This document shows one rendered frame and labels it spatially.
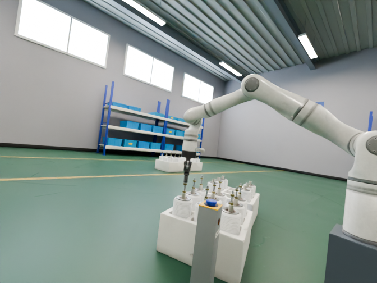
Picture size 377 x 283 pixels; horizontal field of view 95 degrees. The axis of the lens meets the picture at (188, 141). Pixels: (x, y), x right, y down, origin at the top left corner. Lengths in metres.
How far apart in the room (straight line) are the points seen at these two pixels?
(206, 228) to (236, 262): 0.22
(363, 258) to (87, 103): 5.63
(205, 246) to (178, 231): 0.22
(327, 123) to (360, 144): 0.11
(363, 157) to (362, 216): 0.17
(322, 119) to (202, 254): 0.61
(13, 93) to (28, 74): 0.53
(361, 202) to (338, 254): 0.17
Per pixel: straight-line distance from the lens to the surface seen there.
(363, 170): 0.74
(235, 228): 0.83
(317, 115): 0.73
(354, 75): 7.59
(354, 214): 0.76
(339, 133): 0.79
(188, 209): 0.89
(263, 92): 0.73
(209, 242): 0.69
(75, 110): 5.60
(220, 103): 0.80
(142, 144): 5.41
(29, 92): 5.57
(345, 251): 0.76
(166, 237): 0.93
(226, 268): 0.86
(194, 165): 3.61
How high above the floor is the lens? 0.52
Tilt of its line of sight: 1 degrees up
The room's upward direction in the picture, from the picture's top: 7 degrees clockwise
